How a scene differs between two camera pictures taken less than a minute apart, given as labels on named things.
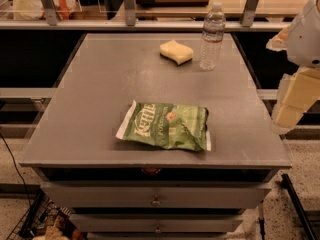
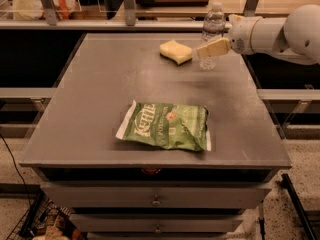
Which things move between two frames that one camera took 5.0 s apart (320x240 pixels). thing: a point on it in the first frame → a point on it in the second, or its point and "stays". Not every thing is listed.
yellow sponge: x=175 y=52 stays
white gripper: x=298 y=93 → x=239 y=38
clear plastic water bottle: x=213 y=34 stays
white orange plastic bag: x=27 y=3 stays
